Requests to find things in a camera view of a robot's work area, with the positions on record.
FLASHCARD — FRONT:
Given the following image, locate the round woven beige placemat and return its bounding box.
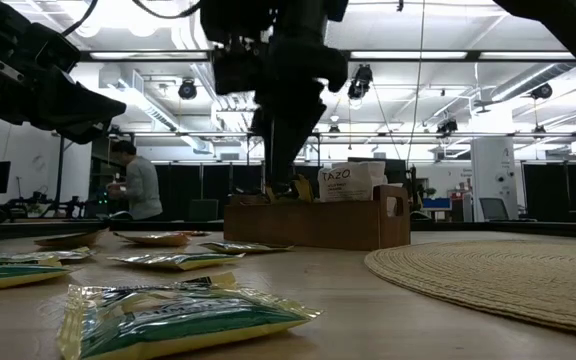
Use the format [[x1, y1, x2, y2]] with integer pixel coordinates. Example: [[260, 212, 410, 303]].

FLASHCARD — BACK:
[[364, 240, 576, 341]]

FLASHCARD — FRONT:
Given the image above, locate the large black screen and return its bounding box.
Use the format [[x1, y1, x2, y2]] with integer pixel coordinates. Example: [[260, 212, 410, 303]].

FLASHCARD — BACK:
[[385, 158, 408, 187]]

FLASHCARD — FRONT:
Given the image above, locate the person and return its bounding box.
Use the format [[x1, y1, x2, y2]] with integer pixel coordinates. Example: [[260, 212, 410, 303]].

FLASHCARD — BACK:
[[107, 140, 164, 221]]

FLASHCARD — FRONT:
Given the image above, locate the grey office chair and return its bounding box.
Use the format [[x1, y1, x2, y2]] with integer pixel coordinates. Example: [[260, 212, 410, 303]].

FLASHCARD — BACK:
[[478, 197, 510, 222]]

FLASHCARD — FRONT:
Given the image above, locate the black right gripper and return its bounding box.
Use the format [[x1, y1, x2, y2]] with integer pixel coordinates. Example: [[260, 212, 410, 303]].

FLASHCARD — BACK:
[[212, 34, 349, 197]]

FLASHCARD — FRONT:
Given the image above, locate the dark chair backrest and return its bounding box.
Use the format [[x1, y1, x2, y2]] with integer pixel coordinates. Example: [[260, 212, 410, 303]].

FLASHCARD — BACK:
[[186, 198, 219, 222]]

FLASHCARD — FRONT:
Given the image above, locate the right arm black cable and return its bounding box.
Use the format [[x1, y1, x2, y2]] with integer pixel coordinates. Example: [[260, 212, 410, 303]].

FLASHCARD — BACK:
[[132, 0, 203, 21]]

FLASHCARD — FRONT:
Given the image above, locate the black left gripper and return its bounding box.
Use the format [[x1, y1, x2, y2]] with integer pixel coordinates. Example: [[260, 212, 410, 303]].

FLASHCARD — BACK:
[[0, 0, 127, 145]]

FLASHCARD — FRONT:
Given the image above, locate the brown wooden organizer box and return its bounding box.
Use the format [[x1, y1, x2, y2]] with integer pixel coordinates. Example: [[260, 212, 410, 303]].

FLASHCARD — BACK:
[[223, 184, 412, 252]]

